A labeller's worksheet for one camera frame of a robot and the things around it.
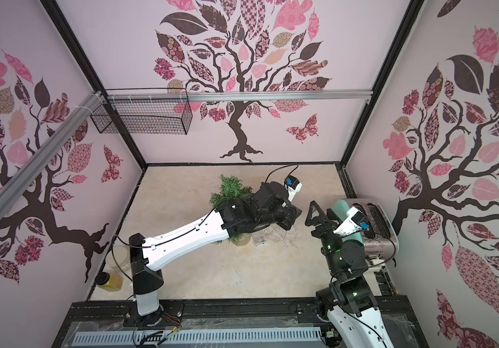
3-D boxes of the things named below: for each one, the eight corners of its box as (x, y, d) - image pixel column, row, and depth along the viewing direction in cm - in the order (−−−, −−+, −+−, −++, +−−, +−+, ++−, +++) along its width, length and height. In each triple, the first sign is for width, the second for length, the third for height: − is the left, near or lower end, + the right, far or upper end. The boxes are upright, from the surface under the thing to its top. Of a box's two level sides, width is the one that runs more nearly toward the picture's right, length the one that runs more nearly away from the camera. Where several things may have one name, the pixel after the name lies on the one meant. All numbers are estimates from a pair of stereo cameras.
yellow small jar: (107, 292, 80) (91, 284, 72) (112, 280, 83) (97, 272, 75) (120, 292, 80) (106, 284, 72) (125, 280, 83) (111, 272, 75)
